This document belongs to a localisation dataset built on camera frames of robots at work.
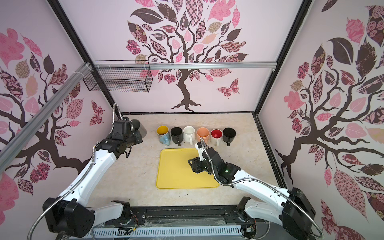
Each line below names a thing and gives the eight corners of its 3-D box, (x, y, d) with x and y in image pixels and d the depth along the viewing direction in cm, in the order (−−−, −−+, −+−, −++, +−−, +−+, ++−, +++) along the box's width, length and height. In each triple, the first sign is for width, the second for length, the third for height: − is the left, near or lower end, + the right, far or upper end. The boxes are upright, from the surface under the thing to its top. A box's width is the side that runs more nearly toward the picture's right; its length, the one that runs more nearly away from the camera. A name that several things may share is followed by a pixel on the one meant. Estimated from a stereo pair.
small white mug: (210, 149, 101) (211, 142, 95) (209, 136, 109) (210, 128, 102) (222, 149, 101) (224, 142, 95) (220, 136, 109) (222, 128, 102)
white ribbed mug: (183, 146, 102) (182, 139, 95) (184, 133, 110) (183, 125, 103) (195, 146, 102) (195, 139, 95) (195, 133, 110) (195, 125, 103)
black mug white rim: (171, 147, 102) (169, 139, 95) (172, 134, 109) (171, 126, 101) (182, 147, 102) (181, 139, 94) (183, 134, 109) (182, 126, 101)
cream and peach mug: (196, 146, 103) (196, 138, 95) (196, 135, 109) (196, 127, 101) (209, 146, 103) (210, 138, 95) (208, 135, 109) (209, 127, 101)
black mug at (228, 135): (222, 148, 100) (224, 141, 93) (221, 135, 108) (222, 127, 101) (235, 148, 100) (238, 140, 93) (232, 135, 108) (235, 127, 101)
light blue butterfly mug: (158, 148, 101) (154, 139, 93) (160, 134, 109) (157, 125, 100) (169, 148, 101) (167, 139, 93) (171, 134, 109) (169, 125, 100)
